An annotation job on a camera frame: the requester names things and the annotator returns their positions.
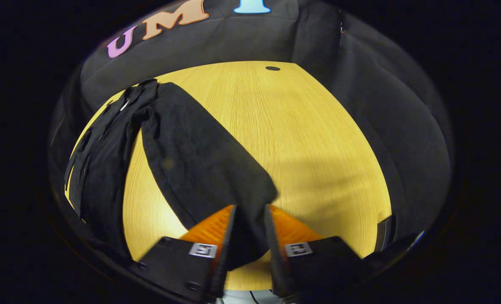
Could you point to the black backdrop cloth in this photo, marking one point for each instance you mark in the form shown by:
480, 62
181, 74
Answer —
242, 42

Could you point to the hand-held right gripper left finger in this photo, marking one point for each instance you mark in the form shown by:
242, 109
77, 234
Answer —
227, 253

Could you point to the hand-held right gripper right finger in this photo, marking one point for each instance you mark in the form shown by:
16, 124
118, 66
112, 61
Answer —
273, 261

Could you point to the black chair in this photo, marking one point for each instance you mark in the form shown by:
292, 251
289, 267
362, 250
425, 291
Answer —
385, 232

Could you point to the black button shirt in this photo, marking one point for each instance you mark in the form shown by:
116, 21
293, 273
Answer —
191, 160

